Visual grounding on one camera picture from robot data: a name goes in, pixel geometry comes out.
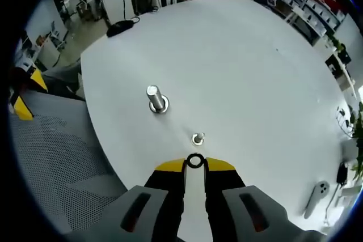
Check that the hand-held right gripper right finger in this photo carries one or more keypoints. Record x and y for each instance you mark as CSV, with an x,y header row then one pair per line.
x,y
224,179

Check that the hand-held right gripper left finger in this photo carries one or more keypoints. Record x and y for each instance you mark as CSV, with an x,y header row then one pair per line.
x,y
167,179

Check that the small steel threaded stud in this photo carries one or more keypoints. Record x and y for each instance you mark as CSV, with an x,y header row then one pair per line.
x,y
200,135

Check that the large steel threaded stud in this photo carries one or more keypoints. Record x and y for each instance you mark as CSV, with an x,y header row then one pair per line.
x,y
153,91

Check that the dark grey chair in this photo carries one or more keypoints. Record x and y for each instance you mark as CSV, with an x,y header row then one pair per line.
x,y
61,79

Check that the grey mesh office chair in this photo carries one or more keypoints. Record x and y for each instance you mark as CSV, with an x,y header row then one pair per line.
x,y
56,154

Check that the white handheld controller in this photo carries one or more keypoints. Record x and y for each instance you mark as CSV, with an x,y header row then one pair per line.
x,y
316,199

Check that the black computer mouse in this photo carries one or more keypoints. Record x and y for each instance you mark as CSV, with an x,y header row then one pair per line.
x,y
119,28

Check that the black box device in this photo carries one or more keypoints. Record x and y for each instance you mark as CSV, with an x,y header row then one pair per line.
x,y
341,172

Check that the large potted green plant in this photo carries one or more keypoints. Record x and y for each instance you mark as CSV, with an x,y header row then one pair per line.
x,y
353,120

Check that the small potted green plant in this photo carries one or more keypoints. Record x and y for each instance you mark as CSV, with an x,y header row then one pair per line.
x,y
336,42

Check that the white storage shelving unit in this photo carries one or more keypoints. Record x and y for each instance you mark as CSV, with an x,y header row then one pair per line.
x,y
312,1

